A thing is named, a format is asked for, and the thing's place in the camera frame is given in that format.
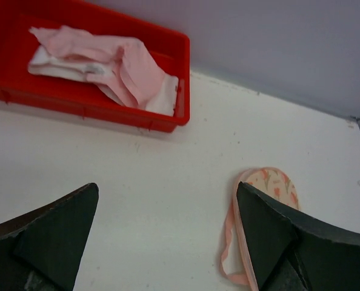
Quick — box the red plastic tray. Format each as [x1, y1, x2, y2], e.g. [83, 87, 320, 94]
[0, 1, 190, 133]

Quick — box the pink underwear garment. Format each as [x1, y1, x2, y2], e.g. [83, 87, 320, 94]
[28, 25, 166, 109]

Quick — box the floral mesh laundry bag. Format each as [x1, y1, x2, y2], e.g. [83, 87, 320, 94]
[219, 167, 301, 290]

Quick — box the white pink bra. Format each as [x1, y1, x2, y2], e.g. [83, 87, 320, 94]
[28, 45, 178, 116]

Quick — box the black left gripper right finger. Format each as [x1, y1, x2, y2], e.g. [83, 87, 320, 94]
[236, 182, 360, 290]

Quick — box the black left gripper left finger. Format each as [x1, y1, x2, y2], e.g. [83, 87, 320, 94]
[0, 183, 99, 290]

